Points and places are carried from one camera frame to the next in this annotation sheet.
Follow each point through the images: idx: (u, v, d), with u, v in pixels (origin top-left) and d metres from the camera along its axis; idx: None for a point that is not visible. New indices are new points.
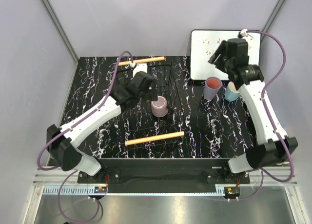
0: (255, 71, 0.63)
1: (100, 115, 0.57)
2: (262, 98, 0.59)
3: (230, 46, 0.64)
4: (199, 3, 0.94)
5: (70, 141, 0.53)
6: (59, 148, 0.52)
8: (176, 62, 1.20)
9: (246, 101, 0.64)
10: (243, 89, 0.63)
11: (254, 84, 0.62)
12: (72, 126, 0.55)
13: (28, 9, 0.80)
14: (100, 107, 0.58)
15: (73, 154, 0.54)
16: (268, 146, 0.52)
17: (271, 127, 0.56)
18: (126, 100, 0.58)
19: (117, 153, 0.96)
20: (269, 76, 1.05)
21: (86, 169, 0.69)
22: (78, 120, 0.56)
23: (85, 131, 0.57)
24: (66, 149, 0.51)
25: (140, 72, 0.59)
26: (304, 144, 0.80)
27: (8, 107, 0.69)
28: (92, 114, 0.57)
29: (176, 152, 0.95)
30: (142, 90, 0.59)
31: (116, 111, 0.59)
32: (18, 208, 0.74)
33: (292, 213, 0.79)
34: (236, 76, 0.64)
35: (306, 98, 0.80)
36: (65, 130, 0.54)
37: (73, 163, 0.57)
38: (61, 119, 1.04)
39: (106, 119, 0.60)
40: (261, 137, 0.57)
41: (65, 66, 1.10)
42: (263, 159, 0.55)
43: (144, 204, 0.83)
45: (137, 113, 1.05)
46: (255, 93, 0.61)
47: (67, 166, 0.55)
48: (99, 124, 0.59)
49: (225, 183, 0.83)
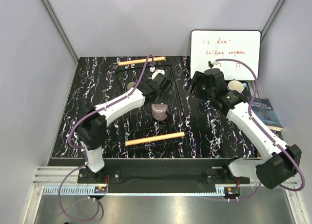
0: (236, 95, 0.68)
1: (130, 101, 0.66)
2: (251, 117, 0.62)
3: (209, 78, 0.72)
4: (199, 3, 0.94)
5: (104, 118, 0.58)
6: (93, 123, 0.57)
8: (176, 63, 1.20)
9: (238, 124, 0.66)
10: (231, 114, 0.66)
11: (238, 106, 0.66)
12: (106, 106, 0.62)
13: (29, 9, 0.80)
14: (129, 94, 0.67)
15: (102, 133, 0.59)
16: (275, 160, 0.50)
17: (269, 140, 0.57)
18: (149, 93, 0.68)
19: (117, 153, 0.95)
20: (269, 76, 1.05)
21: (95, 161, 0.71)
22: (111, 102, 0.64)
23: (116, 112, 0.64)
24: (100, 124, 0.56)
25: (160, 73, 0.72)
26: (305, 144, 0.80)
27: (8, 107, 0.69)
28: (123, 100, 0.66)
29: (176, 152, 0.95)
30: (161, 87, 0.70)
31: (141, 102, 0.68)
32: (18, 208, 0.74)
33: (292, 213, 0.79)
34: (221, 104, 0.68)
35: (306, 98, 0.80)
36: (100, 108, 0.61)
37: (99, 143, 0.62)
38: (60, 119, 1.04)
39: (131, 108, 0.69)
40: (265, 153, 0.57)
41: (65, 67, 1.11)
42: (276, 177, 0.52)
43: (144, 204, 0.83)
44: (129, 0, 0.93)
45: (137, 113, 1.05)
46: (243, 114, 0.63)
47: (92, 145, 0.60)
48: (125, 110, 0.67)
49: (225, 183, 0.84)
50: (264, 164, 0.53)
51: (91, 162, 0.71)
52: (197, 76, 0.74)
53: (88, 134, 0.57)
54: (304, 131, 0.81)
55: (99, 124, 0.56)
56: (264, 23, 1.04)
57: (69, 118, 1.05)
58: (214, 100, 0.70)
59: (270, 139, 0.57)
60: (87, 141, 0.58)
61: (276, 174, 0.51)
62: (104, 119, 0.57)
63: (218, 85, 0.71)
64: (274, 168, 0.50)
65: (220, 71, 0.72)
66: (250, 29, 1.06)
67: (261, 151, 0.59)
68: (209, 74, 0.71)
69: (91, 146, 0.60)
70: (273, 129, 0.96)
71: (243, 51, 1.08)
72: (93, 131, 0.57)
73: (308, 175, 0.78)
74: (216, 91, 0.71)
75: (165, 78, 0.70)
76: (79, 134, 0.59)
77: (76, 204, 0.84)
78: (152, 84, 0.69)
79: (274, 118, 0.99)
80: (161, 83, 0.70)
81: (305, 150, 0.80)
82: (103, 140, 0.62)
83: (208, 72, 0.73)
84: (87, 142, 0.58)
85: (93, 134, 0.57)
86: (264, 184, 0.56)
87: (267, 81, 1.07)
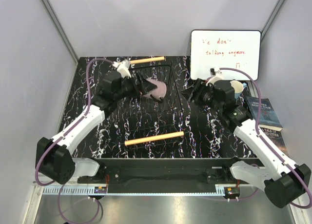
0: (243, 112, 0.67)
1: (88, 120, 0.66)
2: (259, 134, 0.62)
3: (218, 91, 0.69)
4: (200, 3, 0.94)
5: (65, 148, 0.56)
6: (55, 157, 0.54)
8: (176, 63, 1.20)
9: (244, 140, 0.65)
10: (237, 131, 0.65)
11: (245, 122, 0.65)
12: (64, 134, 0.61)
13: (29, 9, 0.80)
14: (86, 114, 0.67)
15: (68, 163, 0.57)
16: (285, 180, 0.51)
17: (278, 160, 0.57)
18: (107, 105, 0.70)
19: (117, 153, 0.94)
20: (269, 76, 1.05)
21: (85, 172, 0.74)
22: (68, 129, 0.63)
23: (78, 136, 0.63)
24: (63, 155, 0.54)
25: (104, 79, 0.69)
26: (305, 144, 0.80)
27: (8, 107, 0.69)
28: (81, 121, 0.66)
29: (176, 152, 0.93)
30: (116, 89, 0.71)
31: (101, 116, 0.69)
32: (18, 208, 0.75)
33: (293, 214, 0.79)
34: (228, 120, 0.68)
35: (307, 98, 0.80)
36: (58, 139, 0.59)
37: (68, 174, 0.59)
38: (60, 119, 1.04)
39: (92, 126, 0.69)
40: (273, 173, 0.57)
41: (65, 67, 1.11)
42: (286, 197, 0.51)
43: (144, 204, 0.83)
44: None
45: (137, 113, 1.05)
46: (250, 132, 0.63)
47: (63, 178, 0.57)
48: (87, 130, 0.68)
49: (225, 183, 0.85)
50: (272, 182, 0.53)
51: (83, 174, 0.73)
52: (199, 83, 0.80)
53: (54, 169, 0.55)
54: (304, 131, 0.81)
55: (61, 156, 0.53)
56: (265, 23, 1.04)
57: (69, 118, 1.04)
58: (221, 116, 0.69)
59: (279, 158, 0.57)
60: (55, 177, 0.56)
61: (285, 194, 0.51)
62: (64, 150, 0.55)
63: (227, 101, 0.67)
64: (283, 188, 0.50)
65: (230, 86, 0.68)
66: (251, 29, 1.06)
67: (268, 169, 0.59)
68: (220, 88, 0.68)
69: (62, 180, 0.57)
70: (273, 129, 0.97)
71: (243, 51, 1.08)
72: (58, 164, 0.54)
73: None
74: (224, 107, 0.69)
75: (113, 81, 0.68)
76: (44, 172, 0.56)
77: (76, 204, 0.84)
78: (106, 91, 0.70)
79: (274, 118, 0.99)
80: (113, 88, 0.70)
81: (305, 151, 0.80)
82: (72, 169, 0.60)
83: (219, 86, 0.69)
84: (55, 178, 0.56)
85: (60, 168, 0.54)
86: (273, 202, 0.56)
87: (267, 81, 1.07)
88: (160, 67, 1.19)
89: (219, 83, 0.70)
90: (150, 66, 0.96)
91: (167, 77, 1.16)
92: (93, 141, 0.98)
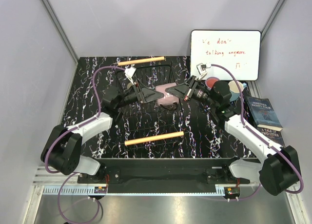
0: (230, 110, 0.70)
1: (99, 122, 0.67)
2: (245, 126, 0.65)
3: (216, 93, 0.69)
4: (200, 3, 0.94)
5: (79, 135, 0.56)
6: (68, 142, 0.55)
8: (176, 63, 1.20)
9: (234, 134, 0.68)
10: (226, 126, 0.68)
11: (232, 117, 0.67)
12: (78, 126, 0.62)
13: (29, 9, 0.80)
14: (98, 116, 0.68)
15: (76, 153, 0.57)
16: (271, 161, 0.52)
17: (263, 143, 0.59)
18: (113, 116, 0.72)
19: (117, 153, 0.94)
20: (269, 76, 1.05)
21: (86, 170, 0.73)
22: (82, 123, 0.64)
23: (87, 133, 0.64)
24: (75, 142, 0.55)
25: (104, 98, 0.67)
26: (305, 144, 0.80)
27: (8, 107, 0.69)
28: (92, 121, 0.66)
29: (176, 152, 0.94)
30: (116, 102, 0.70)
31: (108, 123, 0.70)
32: (18, 208, 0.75)
33: (293, 215, 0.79)
34: (218, 118, 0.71)
35: (307, 99, 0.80)
36: (72, 128, 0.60)
37: (72, 167, 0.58)
38: (60, 119, 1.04)
39: (100, 129, 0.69)
40: (262, 157, 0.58)
41: (65, 67, 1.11)
42: (278, 181, 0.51)
43: (144, 204, 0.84)
44: (129, 0, 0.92)
45: (137, 113, 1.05)
46: (237, 124, 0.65)
47: (68, 169, 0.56)
48: (96, 131, 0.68)
49: (225, 183, 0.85)
50: (263, 168, 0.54)
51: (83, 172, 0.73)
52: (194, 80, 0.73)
53: (62, 156, 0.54)
54: (304, 131, 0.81)
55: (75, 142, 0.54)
56: (265, 23, 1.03)
57: (69, 118, 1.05)
58: (212, 113, 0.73)
59: (264, 142, 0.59)
60: (60, 166, 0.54)
61: (277, 177, 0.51)
62: (78, 137, 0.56)
63: (221, 102, 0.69)
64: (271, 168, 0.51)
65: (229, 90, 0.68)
66: (251, 29, 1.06)
67: (258, 155, 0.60)
68: (218, 92, 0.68)
69: (65, 171, 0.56)
70: (273, 129, 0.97)
71: (243, 51, 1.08)
72: (68, 151, 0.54)
73: (308, 175, 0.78)
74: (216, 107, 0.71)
75: (113, 99, 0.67)
76: (49, 159, 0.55)
77: (76, 204, 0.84)
78: (108, 107, 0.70)
79: (274, 118, 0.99)
80: (114, 104, 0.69)
81: (305, 151, 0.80)
82: (76, 163, 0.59)
83: (218, 89, 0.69)
84: (59, 167, 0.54)
85: (68, 155, 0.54)
86: (269, 192, 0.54)
87: (267, 81, 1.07)
88: (160, 67, 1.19)
89: (219, 86, 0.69)
90: (150, 66, 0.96)
91: (167, 77, 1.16)
92: (93, 141, 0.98)
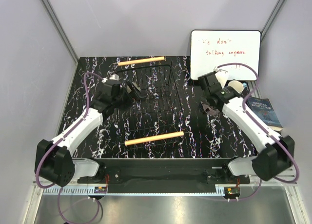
0: (230, 91, 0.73)
1: (88, 123, 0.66)
2: (245, 111, 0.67)
3: (202, 80, 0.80)
4: (199, 3, 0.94)
5: (66, 149, 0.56)
6: (56, 158, 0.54)
8: (176, 63, 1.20)
9: (233, 117, 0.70)
10: (225, 108, 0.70)
11: (233, 100, 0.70)
12: (64, 136, 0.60)
13: (29, 10, 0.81)
14: (85, 116, 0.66)
15: (68, 165, 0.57)
16: (269, 151, 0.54)
17: (263, 132, 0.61)
18: (105, 108, 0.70)
19: (117, 153, 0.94)
20: (269, 75, 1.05)
21: (86, 172, 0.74)
22: (68, 130, 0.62)
23: (77, 139, 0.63)
24: (64, 156, 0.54)
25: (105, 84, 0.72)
26: (305, 144, 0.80)
27: (8, 106, 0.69)
28: (79, 124, 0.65)
29: (176, 152, 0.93)
30: (115, 92, 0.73)
31: (99, 119, 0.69)
32: (18, 208, 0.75)
33: (293, 214, 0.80)
34: (216, 99, 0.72)
35: (307, 98, 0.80)
36: (58, 140, 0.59)
37: (68, 177, 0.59)
38: (60, 119, 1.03)
39: (91, 128, 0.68)
40: (259, 145, 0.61)
41: (65, 67, 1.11)
42: (271, 167, 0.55)
43: (143, 204, 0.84)
44: (129, 0, 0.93)
45: (137, 113, 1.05)
46: (237, 108, 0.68)
47: (63, 181, 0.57)
48: (86, 132, 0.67)
49: (225, 183, 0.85)
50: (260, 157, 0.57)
51: (83, 174, 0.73)
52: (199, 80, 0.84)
53: (54, 171, 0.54)
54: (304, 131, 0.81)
55: (62, 157, 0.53)
56: (265, 23, 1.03)
57: (69, 118, 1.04)
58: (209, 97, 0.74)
59: (263, 131, 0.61)
60: (54, 179, 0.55)
61: (271, 166, 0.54)
62: (66, 151, 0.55)
63: (211, 84, 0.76)
64: (268, 158, 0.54)
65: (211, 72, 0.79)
66: (251, 29, 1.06)
67: (255, 142, 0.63)
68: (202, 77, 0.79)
69: (61, 183, 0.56)
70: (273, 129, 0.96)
71: (243, 51, 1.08)
72: (58, 166, 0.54)
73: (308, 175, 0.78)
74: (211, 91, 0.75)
75: (113, 85, 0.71)
76: (42, 174, 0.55)
77: (76, 204, 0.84)
78: (105, 96, 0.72)
79: (274, 118, 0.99)
80: (112, 92, 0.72)
81: (306, 151, 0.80)
82: (71, 172, 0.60)
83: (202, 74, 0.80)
84: (54, 180, 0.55)
85: (59, 170, 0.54)
86: (259, 176, 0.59)
87: (267, 81, 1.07)
88: (160, 67, 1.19)
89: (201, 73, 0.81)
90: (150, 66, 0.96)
91: (167, 77, 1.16)
92: (93, 141, 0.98)
